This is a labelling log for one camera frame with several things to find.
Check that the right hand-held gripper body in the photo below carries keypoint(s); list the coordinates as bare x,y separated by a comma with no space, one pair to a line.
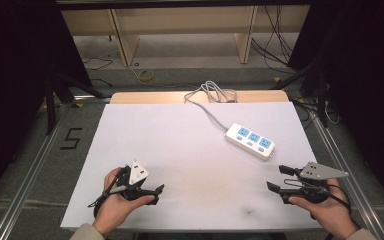
320,171

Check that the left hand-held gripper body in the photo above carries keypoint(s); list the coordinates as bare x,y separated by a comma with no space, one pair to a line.
137,173

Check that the person's left hand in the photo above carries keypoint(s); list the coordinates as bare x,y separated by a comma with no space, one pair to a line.
116,208

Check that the person's right hand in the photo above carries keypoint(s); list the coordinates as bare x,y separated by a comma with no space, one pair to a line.
330,213

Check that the white blue power strip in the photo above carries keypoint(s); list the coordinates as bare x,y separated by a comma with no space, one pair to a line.
250,141

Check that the wooden table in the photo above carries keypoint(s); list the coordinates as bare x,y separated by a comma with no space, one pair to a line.
166,97

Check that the black metal stand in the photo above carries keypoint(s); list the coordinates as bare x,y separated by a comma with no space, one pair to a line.
320,86

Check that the black curtain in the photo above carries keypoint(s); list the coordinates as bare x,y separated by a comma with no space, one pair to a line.
16,83
370,83

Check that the black tripod stand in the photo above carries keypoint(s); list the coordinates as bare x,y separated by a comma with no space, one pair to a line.
63,88

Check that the light wooden shelf unit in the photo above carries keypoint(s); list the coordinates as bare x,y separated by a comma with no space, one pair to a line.
186,20

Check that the aluminium rail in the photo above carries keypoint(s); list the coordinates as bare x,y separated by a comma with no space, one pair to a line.
346,173
30,173

